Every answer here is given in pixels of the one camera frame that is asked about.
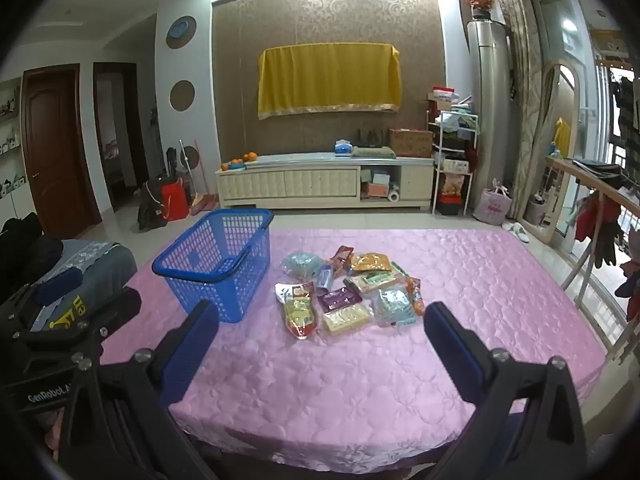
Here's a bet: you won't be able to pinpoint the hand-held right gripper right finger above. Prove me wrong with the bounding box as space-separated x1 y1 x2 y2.
424 301 588 480

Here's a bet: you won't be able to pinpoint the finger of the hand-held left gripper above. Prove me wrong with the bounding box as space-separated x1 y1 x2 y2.
20 287 143 361
32 266 83 308

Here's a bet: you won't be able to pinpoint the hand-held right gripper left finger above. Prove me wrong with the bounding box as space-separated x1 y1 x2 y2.
52 300 219 480

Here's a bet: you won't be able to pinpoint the small orange snack packet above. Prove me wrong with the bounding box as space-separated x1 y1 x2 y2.
405 276 427 317

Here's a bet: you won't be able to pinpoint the light blue clear bag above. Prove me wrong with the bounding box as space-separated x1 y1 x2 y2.
371 287 418 329

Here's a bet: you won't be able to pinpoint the green label cracker packet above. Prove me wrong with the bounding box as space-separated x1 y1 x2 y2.
348 269 408 295

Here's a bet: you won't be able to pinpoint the pale yellow cracker packet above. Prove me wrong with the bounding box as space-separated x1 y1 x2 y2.
321 306 374 337

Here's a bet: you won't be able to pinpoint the long red snack packet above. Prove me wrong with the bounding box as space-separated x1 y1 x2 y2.
274 281 319 342

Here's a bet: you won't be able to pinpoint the orange pouch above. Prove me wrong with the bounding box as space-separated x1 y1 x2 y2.
349 251 396 275

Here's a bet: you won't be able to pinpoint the purple snack packet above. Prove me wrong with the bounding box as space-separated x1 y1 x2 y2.
316 287 363 315

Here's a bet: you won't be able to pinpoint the blue plastic basket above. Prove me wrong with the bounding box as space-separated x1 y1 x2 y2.
151 208 275 323

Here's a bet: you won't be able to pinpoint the pale blue patterned bag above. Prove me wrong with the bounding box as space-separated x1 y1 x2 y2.
279 252 326 282

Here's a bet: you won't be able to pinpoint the grey cloth yellow print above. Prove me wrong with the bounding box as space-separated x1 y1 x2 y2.
30 247 138 333

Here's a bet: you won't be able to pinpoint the pale blue lace cover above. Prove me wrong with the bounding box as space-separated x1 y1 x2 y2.
62 240 123 271

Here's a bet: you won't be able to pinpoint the black jacket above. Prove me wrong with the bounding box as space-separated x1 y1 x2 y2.
0 211 65 306

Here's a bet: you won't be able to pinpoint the black bag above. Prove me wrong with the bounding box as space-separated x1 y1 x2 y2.
137 180 168 232

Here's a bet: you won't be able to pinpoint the pink quilted tablecloth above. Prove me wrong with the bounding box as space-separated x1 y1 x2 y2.
100 227 608 480

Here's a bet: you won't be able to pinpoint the red paper bag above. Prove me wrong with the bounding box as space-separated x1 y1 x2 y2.
161 177 189 221

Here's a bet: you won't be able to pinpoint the pink broom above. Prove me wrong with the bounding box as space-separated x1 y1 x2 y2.
189 140 219 212

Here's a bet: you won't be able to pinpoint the brown wooden door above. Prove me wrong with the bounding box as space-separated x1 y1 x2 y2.
20 63 103 241

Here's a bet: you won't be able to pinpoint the pink tote bag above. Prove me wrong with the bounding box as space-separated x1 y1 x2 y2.
473 180 514 225

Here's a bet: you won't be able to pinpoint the white metal rack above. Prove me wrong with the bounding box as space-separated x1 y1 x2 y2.
426 99 480 217

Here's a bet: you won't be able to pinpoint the red garment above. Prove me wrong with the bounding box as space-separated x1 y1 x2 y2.
574 194 603 242

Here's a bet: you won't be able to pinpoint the black gloves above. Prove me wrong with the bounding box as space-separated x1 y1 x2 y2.
594 202 626 268

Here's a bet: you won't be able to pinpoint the cream tv cabinet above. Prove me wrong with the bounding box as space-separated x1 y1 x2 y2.
215 152 436 211

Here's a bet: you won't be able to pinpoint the brown cardboard box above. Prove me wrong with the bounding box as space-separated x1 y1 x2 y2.
389 128 434 159

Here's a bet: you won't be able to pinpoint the wooden clothes rack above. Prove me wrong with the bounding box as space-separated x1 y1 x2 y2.
545 155 640 366

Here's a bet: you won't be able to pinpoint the folded clothes pile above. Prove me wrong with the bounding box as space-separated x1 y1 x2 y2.
435 104 479 134

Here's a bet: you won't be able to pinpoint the tower air conditioner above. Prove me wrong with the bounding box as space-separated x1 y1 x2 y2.
467 20 513 196

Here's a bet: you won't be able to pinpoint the standing arched mirror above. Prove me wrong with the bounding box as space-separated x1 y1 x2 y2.
520 60 582 247

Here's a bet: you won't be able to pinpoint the patterned beige curtain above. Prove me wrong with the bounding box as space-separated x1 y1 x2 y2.
492 0 545 221

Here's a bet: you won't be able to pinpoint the dark hanging clothes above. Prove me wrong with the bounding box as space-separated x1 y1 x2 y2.
605 72 640 148

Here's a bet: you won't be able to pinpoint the yellow cloth cover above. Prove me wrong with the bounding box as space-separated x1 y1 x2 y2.
257 44 403 121

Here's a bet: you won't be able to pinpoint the red flower vase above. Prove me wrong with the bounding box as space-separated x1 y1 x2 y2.
460 0 497 22

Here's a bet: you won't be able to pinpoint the wall shelf with figurines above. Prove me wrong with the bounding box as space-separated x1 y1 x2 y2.
0 77 24 201

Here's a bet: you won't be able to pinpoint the dark doorway frame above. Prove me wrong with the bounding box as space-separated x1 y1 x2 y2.
92 62 151 211

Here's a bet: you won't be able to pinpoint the round brown wall disc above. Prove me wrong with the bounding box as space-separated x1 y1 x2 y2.
170 80 196 111

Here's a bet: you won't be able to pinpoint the round blue wall plate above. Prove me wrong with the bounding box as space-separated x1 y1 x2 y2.
166 16 197 50

